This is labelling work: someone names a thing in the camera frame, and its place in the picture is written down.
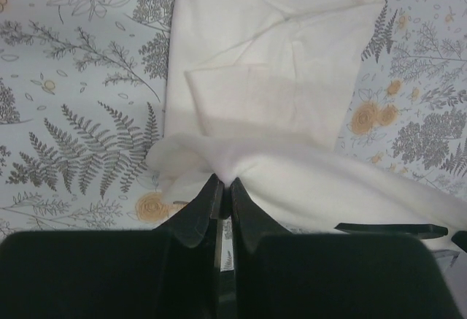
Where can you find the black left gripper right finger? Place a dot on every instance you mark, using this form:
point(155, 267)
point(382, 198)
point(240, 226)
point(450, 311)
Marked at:
point(360, 271)

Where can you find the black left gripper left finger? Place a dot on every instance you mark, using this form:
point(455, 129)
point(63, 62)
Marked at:
point(171, 271)

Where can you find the white t-shirt with black print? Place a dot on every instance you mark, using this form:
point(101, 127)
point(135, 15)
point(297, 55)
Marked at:
point(258, 90)

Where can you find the floral patterned table mat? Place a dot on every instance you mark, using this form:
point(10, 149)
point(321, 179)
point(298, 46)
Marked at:
point(83, 99)

